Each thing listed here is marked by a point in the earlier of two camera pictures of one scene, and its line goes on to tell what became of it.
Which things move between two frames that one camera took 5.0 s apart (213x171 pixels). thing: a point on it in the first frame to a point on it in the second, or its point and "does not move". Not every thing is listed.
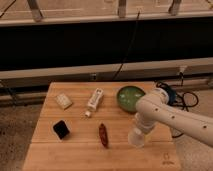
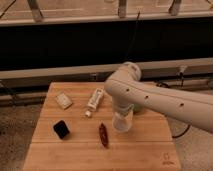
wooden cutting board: (85, 126) does not move
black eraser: (61, 129) does not move
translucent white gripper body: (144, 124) to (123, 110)
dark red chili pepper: (103, 135) does not move
